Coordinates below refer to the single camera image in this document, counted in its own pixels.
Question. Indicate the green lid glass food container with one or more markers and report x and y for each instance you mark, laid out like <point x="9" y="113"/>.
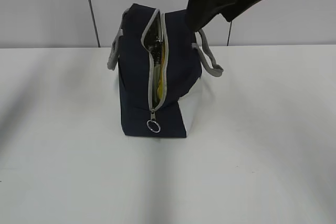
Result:
<point x="156" y="81"/>

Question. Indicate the yellow banana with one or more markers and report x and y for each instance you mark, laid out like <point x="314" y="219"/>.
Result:
<point x="160" y="59"/>

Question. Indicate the navy and white lunch bag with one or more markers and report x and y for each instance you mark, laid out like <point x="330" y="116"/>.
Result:
<point x="133" y="54"/>

